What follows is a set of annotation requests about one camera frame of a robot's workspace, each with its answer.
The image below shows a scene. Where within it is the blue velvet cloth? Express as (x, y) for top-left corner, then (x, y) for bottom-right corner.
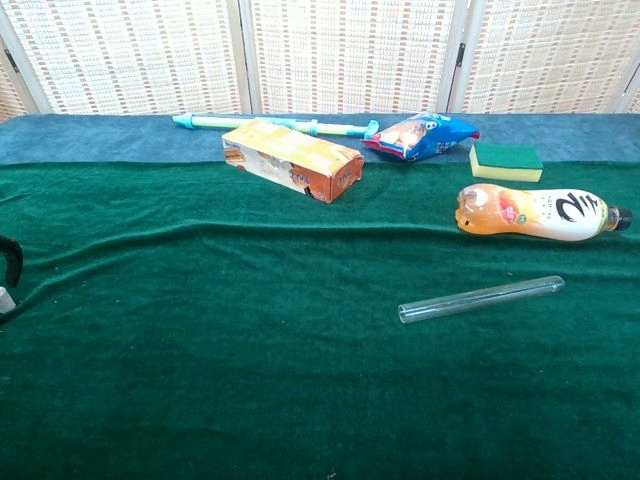
(0, 112), (640, 167)

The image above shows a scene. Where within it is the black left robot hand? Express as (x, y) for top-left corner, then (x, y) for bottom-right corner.
(0, 233), (25, 326)

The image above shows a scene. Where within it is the woven folding screen panel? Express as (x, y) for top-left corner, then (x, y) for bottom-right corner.
(238, 0), (474, 115)
(448, 0), (640, 115)
(0, 0), (253, 116)

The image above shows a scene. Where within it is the teal green toy water pump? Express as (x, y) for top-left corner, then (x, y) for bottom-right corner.
(171, 113), (384, 141)

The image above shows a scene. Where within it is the green yellow scouring sponge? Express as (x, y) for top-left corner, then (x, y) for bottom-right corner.
(468, 143), (544, 184)

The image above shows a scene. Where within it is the blue snack bag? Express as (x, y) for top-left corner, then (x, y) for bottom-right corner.
(361, 111), (481, 163)

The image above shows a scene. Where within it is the orange drink plastic bottle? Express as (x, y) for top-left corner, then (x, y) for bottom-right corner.
(454, 183), (634, 243)

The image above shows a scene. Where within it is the transparent glass test tube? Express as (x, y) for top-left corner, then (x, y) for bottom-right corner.
(397, 274), (566, 325)

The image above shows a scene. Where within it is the orange cardboard carton box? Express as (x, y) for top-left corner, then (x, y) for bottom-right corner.
(221, 118), (366, 205)

